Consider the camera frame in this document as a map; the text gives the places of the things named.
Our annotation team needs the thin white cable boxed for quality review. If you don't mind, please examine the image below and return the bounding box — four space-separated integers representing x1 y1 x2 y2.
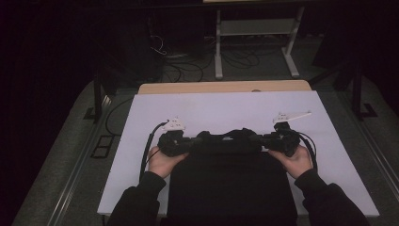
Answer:
150 34 168 57

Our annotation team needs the white metal frame desk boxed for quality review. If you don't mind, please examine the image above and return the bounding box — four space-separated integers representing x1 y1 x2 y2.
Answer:
202 0 307 80

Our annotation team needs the black floor cable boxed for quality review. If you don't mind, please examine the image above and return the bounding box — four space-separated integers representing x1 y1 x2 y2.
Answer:
104 97 135 137

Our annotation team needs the black tank top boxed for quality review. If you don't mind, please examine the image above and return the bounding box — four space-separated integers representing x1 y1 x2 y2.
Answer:
166 127 298 226

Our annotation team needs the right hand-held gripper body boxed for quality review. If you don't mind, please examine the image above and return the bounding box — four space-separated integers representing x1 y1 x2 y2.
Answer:
263 111 312 157

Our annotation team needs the person's right hand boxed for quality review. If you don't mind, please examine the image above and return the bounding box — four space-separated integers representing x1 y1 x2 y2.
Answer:
267 144 314 180

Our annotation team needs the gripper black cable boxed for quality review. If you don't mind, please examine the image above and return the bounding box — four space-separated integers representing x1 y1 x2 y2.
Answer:
297 131 318 173
139 121 169 183

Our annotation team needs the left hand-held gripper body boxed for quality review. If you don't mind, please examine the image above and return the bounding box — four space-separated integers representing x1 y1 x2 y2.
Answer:
157 116 194 157

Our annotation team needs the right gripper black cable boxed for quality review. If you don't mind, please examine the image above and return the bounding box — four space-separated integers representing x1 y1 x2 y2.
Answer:
297 131 318 173

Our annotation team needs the black metal stand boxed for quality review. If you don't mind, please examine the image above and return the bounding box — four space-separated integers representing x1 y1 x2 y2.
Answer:
310 59 379 121
84 62 111 121

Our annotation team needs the tangle of black floor cables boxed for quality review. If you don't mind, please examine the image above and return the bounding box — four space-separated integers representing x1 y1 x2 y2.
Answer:
163 46 262 83

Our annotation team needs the black floor socket plate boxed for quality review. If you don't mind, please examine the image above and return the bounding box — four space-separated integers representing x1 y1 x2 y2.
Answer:
90 135 115 159

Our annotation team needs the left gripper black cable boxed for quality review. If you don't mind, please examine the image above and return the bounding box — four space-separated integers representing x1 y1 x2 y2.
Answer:
139 121 169 183

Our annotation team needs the person's left hand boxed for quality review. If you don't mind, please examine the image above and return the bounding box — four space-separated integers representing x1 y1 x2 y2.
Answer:
147 145 190 180

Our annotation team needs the white table mat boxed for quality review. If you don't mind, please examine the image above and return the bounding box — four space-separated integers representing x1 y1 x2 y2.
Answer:
97 90 380 218

